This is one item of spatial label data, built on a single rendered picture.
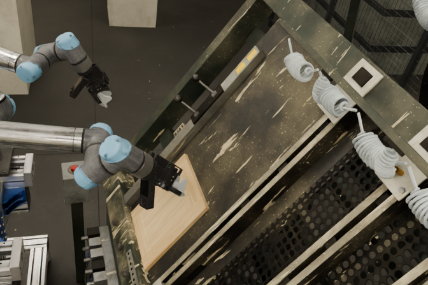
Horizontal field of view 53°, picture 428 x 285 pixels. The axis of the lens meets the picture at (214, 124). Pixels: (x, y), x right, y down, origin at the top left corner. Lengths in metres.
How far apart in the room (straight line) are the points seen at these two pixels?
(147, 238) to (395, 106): 1.17
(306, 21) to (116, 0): 4.15
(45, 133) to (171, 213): 0.71
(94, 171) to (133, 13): 4.49
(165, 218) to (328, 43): 0.96
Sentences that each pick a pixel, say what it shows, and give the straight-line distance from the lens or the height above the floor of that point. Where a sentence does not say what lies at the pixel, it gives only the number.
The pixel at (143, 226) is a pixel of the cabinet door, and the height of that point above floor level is 0.94.
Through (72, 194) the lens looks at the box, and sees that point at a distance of 2.27.
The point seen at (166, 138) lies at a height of 1.12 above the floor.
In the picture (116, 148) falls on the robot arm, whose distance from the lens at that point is 1.17.
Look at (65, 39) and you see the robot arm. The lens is 1.72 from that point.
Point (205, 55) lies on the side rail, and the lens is 2.00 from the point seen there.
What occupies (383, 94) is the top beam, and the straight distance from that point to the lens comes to 1.27.
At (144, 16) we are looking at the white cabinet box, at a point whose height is 0.14.
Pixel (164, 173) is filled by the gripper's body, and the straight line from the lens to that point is 1.32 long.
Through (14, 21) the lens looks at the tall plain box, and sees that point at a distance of 4.04.
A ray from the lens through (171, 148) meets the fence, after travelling 1.93.
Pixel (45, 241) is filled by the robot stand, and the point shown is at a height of 0.23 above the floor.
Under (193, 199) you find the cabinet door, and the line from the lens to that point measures 1.75.
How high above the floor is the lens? 2.48
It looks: 37 degrees down
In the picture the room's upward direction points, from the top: 11 degrees clockwise
